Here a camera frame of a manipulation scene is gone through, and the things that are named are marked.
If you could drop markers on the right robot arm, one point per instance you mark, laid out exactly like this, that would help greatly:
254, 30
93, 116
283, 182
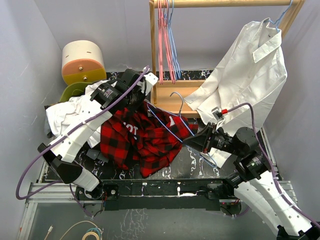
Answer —
254, 183

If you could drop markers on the white shirt on hanger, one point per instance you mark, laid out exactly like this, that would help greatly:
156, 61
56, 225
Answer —
247, 80

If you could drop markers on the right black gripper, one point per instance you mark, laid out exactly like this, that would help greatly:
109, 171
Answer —
200, 140

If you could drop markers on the blue hanger holding shirt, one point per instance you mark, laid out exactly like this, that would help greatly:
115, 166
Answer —
279, 20

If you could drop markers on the green laundry basket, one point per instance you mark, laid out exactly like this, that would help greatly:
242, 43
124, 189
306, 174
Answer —
74, 90

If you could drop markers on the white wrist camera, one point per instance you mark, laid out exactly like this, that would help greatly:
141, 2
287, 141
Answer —
219, 116
149, 80

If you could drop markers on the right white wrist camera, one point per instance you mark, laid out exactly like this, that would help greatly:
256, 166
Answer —
219, 116

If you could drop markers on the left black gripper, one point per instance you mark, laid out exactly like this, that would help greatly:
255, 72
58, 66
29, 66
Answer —
142, 97

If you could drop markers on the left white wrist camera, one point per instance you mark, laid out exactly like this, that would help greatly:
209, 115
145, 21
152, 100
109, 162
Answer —
149, 80

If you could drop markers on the red black plaid shirt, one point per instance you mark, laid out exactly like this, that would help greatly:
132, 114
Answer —
138, 137

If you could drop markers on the aluminium frame rail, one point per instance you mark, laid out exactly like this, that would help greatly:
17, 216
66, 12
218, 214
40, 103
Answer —
60, 192

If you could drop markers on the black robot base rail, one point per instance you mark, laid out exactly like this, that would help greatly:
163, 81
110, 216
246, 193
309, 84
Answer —
155, 194

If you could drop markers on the pink wire hanger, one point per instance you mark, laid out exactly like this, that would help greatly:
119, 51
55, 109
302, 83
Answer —
164, 46

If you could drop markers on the light blue wire hanger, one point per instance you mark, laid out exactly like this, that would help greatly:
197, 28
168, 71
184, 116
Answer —
211, 163

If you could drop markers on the wooden clothes rack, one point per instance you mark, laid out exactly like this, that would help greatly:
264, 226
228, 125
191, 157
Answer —
169, 96

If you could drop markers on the cream cylindrical drum toy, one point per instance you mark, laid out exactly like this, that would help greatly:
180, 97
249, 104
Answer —
82, 61

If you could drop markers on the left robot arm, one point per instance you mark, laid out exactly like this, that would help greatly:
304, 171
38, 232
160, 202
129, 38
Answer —
107, 98

